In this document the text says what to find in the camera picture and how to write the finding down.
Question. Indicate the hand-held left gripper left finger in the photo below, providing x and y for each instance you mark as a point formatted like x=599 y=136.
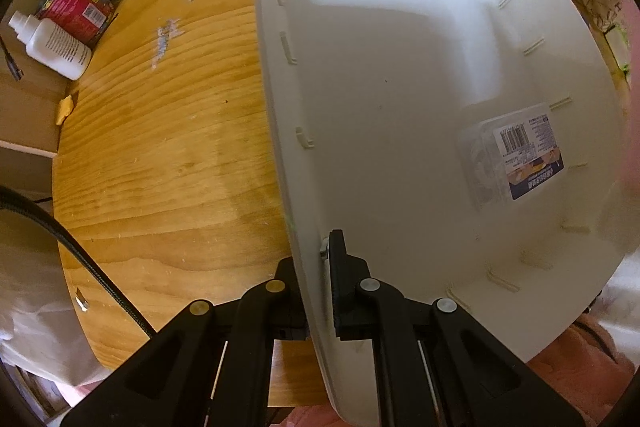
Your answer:
x=287 y=302

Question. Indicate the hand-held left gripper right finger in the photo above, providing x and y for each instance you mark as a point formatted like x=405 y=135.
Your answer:
x=340 y=287

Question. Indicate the white plastic bin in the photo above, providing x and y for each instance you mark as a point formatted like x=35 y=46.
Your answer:
x=400 y=107

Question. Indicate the clear plastic box with label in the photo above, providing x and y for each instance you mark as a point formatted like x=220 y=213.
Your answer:
x=525 y=152

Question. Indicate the white cloth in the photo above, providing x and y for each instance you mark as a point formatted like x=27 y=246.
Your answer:
x=30 y=307

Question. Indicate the small yellow piece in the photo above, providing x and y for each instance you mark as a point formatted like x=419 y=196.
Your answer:
x=65 y=107

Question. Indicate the white plastic bottle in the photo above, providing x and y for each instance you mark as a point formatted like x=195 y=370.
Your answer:
x=55 y=47

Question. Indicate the red printed packet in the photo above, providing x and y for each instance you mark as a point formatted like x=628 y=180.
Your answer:
x=75 y=7

